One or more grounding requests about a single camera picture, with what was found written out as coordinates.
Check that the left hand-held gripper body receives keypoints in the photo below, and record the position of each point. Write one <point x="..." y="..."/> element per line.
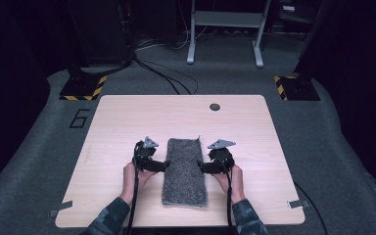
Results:
<point x="145" y="156"/>

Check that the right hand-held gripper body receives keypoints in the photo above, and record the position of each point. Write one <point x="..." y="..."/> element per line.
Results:
<point x="220" y="161"/>

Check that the grey towel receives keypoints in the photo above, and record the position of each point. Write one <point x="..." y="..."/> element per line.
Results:
<point x="184" y="173"/>

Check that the person's right hand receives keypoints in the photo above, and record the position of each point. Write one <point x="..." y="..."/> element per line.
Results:
<point x="236" y="184"/>

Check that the person's left hand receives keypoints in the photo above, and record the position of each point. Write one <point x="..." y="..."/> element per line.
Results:
<point x="129" y="182"/>

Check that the grey tape strip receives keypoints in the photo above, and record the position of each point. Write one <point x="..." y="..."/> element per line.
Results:
<point x="297" y="204"/>
<point x="60" y="208"/>

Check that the black base with hazard stripes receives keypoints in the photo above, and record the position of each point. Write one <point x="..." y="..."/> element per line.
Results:
<point x="298" y="88"/>
<point x="83" y="88"/>

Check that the black cabinet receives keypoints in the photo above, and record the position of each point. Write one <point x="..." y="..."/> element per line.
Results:
<point x="101" y="29"/>

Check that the white metal desk frame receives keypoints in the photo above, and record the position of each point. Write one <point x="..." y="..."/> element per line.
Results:
<point x="225" y="19"/>

